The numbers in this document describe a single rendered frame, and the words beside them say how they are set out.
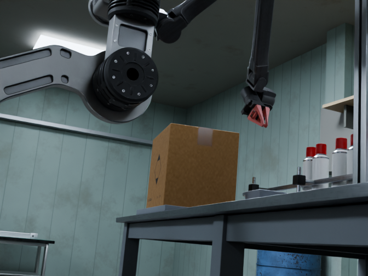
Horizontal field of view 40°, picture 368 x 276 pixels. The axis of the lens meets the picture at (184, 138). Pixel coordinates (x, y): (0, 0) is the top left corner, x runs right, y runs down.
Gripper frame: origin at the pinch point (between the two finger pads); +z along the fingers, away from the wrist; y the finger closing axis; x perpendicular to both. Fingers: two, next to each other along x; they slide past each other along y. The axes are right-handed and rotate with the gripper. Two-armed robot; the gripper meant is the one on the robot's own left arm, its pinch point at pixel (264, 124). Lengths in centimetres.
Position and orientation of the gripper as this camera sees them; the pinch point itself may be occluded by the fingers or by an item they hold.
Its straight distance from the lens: 180.7
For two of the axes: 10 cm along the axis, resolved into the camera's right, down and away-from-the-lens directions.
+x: -4.1, 7.3, 5.4
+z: 2.1, 6.5, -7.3
